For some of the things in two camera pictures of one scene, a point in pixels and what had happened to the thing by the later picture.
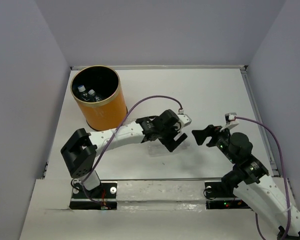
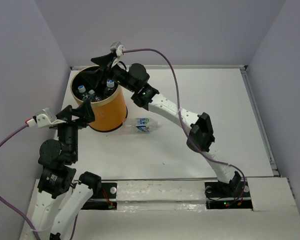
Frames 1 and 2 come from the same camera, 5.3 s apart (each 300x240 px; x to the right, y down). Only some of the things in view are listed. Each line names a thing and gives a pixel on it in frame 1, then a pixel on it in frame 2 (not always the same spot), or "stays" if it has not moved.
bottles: x=96 y=97 stays
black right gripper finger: x=200 y=135 → x=95 y=76
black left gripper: x=170 y=144 → x=85 y=110
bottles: x=84 y=95 stays
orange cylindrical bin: x=97 y=90 stays
